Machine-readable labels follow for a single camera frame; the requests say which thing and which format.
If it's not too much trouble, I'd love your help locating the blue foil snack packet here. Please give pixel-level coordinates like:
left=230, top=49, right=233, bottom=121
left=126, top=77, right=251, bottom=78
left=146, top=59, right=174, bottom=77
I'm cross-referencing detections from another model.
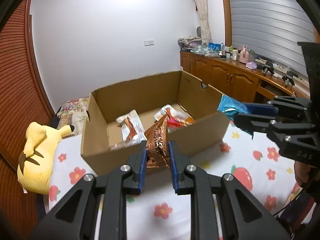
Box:
left=217, top=94, right=249, bottom=121

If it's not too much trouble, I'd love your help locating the orange chicken feet snack pack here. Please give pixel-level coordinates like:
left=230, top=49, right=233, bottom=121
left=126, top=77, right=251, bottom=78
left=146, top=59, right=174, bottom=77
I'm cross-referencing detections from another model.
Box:
left=154, top=105, right=195, bottom=131

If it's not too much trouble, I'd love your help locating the white chicken feet snack pack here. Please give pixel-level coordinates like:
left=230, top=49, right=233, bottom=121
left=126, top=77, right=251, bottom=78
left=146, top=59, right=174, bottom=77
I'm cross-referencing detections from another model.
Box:
left=116, top=110, right=147, bottom=142

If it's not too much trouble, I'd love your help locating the copper foil snack packet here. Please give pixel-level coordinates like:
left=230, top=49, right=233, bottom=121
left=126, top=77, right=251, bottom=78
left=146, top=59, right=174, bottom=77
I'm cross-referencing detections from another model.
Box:
left=144, top=114, right=170, bottom=168

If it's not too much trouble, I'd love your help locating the brown cracker bar pack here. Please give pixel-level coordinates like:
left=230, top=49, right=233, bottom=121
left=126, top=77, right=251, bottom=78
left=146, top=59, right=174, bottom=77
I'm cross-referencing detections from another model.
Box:
left=110, top=139, right=140, bottom=151

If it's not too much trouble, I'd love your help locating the person's right hand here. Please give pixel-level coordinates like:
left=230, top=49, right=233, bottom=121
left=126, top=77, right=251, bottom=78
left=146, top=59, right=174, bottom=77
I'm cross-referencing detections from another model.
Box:
left=294, top=161, right=319, bottom=190

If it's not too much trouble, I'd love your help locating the wooden sideboard cabinet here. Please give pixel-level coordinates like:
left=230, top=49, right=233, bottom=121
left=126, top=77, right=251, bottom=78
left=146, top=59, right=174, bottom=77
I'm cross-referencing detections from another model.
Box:
left=180, top=51, right=310, bottom=103

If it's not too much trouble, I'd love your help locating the small black tripod gadget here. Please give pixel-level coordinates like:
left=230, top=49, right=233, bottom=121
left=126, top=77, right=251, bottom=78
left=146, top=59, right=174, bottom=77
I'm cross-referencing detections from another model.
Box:
left=261, top=60, right=274, bottom=76

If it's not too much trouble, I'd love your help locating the white floral strawberry bedsheet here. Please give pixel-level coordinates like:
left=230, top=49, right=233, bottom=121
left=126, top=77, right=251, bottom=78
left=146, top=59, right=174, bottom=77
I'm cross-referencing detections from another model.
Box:
left=32, top=121, right=290, bottom=239

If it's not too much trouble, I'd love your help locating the yellow Pikachu plush toy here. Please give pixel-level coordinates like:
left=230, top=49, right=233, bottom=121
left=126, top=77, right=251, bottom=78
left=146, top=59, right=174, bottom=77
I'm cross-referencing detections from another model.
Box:
left=17, top=122, right=74, bottom=195

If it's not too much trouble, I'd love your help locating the blue box on cabinet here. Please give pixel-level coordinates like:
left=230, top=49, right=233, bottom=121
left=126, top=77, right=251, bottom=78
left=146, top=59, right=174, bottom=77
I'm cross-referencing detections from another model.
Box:
left=208, top=42, right=221, bottom=52

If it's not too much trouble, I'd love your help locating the grey window blind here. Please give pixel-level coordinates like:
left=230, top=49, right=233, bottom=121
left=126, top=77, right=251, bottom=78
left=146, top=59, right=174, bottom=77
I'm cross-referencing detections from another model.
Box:
left=230, top=0, right=315, bottom=75

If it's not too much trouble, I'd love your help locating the brown cardboard box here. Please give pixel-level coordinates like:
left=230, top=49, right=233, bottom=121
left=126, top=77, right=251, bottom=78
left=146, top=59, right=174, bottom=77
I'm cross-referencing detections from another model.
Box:
left=81, top=71, right=229, bottom=175

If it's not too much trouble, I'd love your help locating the folded clothes pile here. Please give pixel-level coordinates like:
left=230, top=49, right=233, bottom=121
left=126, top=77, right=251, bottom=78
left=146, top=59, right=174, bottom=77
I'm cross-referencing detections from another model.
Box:
left=177, top=36, right=202, bottom=51

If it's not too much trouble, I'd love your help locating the brown louvered wardrobe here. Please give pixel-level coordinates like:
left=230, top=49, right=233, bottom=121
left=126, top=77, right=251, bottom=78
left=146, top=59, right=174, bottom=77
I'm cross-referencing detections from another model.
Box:
left=1, top=0, right=54, bottom=238

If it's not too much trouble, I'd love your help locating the beige curtain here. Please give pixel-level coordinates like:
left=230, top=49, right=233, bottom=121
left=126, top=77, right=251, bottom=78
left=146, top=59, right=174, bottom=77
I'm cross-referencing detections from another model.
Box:
left=195, top=0, right=212, bottom=45

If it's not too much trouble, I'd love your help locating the white wall switch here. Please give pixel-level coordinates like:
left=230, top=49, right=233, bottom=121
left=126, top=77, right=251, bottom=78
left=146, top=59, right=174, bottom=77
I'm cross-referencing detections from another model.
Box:
left=144, top=40, right=155, bottom=46

